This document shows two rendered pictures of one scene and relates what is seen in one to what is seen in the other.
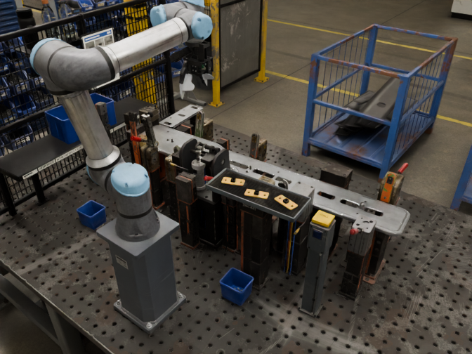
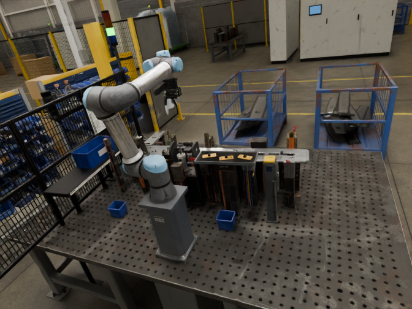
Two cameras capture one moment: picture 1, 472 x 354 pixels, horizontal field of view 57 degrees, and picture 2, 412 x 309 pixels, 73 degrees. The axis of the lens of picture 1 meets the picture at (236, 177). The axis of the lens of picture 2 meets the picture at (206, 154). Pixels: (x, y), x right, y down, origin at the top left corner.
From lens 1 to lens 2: 0.36 m
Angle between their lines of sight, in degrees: 11
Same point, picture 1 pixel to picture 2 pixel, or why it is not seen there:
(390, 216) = (298, 154)
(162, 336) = (193, 261)
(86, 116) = (122, 130)
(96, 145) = (130, 148)
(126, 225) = (158, 194)
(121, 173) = (149, 161)
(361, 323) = (303, 217)
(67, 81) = (114, 105)
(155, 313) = (185, 248)
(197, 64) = (173, 91)
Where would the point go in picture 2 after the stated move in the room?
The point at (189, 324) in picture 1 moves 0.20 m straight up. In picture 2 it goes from (206, 249) to (201, 224)
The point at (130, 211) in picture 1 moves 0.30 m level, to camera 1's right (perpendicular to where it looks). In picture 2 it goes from (160, 183) to (215, 167)
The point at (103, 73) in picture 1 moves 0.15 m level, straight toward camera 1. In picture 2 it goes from (134, 96) to (147, 102)
